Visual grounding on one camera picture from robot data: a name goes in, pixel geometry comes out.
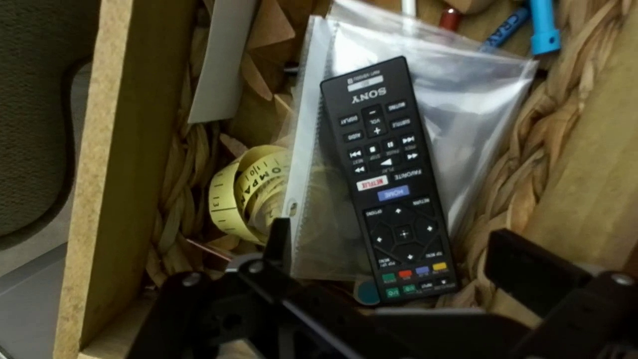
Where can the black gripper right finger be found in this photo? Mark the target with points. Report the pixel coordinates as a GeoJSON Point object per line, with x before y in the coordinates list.
{"type": "Point", "coordinates": [584, 311]}

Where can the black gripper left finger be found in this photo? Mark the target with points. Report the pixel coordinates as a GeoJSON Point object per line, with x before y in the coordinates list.
{"type": "Point", "coordinates": [251, 311]}

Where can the black Sony remote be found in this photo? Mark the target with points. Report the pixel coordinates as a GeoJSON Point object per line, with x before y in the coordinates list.
{"type": "Point", "coordinates": [385, 165]}

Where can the clear plastic bag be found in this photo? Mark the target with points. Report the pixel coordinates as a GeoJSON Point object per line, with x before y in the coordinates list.
{"type": "Point", "coordinates": [464, 99]}

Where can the yellow measuring tape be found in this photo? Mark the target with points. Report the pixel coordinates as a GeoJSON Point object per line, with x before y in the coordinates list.
{"type": "Point", "coordinates": [245, 191]}

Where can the wooden crate box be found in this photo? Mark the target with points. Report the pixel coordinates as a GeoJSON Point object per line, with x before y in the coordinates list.
{"type": "Point", "coordinates": [105, 165]}

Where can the brown faceted wooden block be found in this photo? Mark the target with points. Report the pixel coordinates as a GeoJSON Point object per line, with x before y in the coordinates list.
{"type": "Point", "coordinates": [265, 65]}

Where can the grey card sheet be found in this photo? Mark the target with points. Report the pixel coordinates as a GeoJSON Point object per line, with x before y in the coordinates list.
{"type": "Point", "coordinates": [221, 59]}

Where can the dark blue marker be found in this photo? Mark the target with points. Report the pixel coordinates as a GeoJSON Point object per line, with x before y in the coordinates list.
{"type": "Point", "coordinates": [504, 30]}

